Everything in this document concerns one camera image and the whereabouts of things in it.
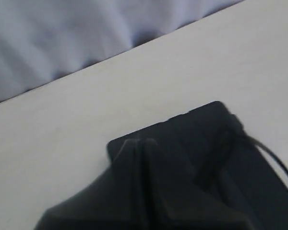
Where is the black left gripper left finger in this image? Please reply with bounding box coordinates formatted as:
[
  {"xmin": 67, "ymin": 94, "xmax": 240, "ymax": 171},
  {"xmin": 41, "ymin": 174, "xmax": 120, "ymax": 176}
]
[{"xmin": 35, "ymin": 139, "xmax": 144, "ymax": 230}]

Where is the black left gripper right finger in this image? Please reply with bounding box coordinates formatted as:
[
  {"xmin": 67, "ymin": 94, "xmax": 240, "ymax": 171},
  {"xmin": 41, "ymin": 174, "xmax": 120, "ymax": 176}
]
[{"xmin": 142, "ymin": 139, "xmax": 252, "ymax": 230}]

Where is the black plastic carry case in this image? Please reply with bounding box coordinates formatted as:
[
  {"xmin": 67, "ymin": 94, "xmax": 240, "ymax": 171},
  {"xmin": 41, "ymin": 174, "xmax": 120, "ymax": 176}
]
[{"xmin": 107, "ymin": 101, "xmax": 288, "ymax": 230}]

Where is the black knotted cord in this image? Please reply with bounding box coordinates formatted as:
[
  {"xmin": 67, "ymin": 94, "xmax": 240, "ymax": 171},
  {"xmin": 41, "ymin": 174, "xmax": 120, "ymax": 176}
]
[{"xmin": 194, "ymin": 115, "xmax": 288, "ymax": 192}]

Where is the white backdrop curtain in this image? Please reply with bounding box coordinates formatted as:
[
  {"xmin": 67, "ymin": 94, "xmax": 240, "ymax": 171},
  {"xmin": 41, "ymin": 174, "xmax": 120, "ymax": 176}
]
[{"xmin": 0, "ymin": 0, "xmax": 235, "ymax": 102}]

